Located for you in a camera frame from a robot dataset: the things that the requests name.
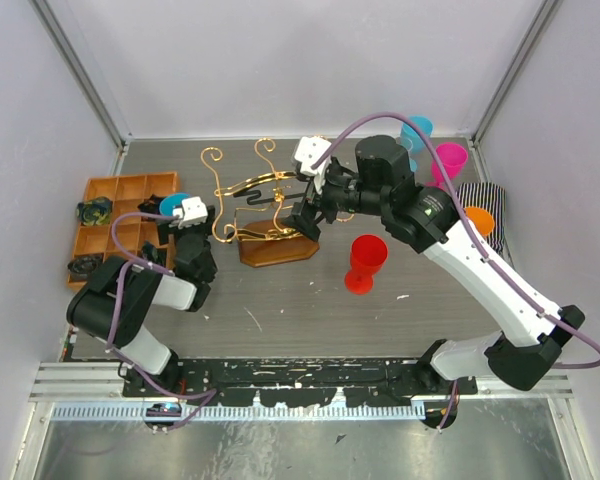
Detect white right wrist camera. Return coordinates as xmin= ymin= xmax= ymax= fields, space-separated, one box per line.
xmin=291 ymin=136 xmax=331 ymax=194

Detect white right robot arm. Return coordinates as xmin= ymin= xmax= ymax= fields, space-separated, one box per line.
xmin=283 ymin=135 xmax=585 ymax=394

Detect patterned rolled cloth left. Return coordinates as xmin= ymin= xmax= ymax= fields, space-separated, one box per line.
xmin=76 ymin=196 xmax=113 ymax=227

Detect dark rolled cloth front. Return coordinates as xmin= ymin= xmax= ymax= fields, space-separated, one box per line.
xmin=140 ymin=241 xmax=170 ymax=273

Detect gold wire wine glass rack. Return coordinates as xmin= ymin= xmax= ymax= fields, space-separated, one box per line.
xmin=199 ymin=134 xmax=355 ymax=269

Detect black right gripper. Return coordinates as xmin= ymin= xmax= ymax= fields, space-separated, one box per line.
xmin=280 ymin=160 xmax=388 ymax=241

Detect light blue wine glass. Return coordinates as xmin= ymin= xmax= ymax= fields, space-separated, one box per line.
xmin=400 ymin=115 xmax=434 ymax=172

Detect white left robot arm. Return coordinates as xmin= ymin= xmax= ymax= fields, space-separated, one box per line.
xmin=66 ymin=222 xmax=217 ymax=396

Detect clear wine glass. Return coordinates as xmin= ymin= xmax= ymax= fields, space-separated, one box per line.
xmin=395 ymin=137 xmax=414 ymax=155

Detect magenta wine glass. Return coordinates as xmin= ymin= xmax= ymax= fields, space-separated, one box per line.
xmin=428 ymin=142 xmax=469 ymax=188

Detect red wine glass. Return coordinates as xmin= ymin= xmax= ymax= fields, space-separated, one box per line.
xmin=344 ymin=234 xmax=388 ymax=295

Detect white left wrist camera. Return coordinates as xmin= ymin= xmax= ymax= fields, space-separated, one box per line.
xmin=170 ymin=196 xmax=215 ymax=229

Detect blue wine glass front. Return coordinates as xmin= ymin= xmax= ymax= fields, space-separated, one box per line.
xmin=159 ymin=193 xmax=192 ymax=221

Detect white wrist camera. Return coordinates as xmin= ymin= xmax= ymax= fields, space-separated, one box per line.
xmin=170 ymin=196 xmax=215 ymax=229
xmin=291 ymin=136 xmax=331 ymax=194

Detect orange wine glass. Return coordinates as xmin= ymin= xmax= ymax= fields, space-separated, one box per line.
xmin=465 ymin=206 xmax=496 ymax=238

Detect aluminium frame rail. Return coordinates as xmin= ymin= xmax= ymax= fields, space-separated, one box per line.
xmin=30 ymin=358 xmax=573 ymax=429

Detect black coiled item in tray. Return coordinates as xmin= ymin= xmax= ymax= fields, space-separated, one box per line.
xmin=67 ymin=253 xmax=104 ymax=282

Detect dark rolled cloth in tray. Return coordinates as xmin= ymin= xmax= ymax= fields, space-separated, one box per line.
xmin=137 ymin=195 xmax=164 ymax=215

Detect striped cloth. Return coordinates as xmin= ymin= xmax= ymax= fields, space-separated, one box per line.
xmin=457 ymin=182 xmax=506 ymax=254

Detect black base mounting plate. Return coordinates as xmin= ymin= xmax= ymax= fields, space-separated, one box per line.
xmin=119 ymin=357 xmax=481 ymax=409

